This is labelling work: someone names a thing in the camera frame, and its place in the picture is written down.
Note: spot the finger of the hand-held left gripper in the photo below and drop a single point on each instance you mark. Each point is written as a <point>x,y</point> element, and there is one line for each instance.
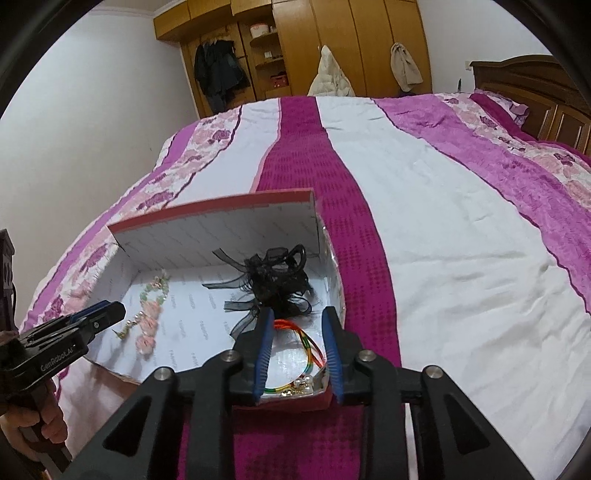
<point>108,321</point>
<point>85,314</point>

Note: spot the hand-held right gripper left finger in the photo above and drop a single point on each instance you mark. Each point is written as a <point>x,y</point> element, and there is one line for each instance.
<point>263,350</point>

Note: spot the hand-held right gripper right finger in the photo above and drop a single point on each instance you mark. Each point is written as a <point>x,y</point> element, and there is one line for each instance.
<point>333,350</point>

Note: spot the pearl earrings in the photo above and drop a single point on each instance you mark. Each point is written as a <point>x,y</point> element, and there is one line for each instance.
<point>304,382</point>

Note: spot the black lace hair clip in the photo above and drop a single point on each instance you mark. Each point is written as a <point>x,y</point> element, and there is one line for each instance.
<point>272,281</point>

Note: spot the red cardboard box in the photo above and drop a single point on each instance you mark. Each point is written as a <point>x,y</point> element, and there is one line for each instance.
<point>184,323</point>

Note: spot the person's left hand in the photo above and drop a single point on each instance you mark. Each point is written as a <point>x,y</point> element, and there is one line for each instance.
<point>54,422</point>

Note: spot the dark wooden furniture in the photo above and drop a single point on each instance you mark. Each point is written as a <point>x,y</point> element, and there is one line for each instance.
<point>5,277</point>

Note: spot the small red box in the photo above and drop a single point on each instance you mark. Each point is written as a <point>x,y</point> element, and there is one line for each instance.
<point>280,81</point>

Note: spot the white puffer jacket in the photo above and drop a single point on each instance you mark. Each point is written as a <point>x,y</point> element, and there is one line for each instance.
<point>330,76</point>

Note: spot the black hanging coats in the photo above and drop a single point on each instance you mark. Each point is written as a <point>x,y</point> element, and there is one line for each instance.
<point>219,69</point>

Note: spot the beige hanging garment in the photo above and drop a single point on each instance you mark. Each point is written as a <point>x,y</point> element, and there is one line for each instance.
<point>405,67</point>

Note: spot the purple floral pillow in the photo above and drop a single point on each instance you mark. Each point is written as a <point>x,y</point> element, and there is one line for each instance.
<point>501,108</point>

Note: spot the wooden wardrobe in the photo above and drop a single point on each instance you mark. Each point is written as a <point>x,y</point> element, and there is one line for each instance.
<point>360,41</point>

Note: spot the brown wooden headboard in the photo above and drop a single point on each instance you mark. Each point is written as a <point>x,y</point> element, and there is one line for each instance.
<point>545,92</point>

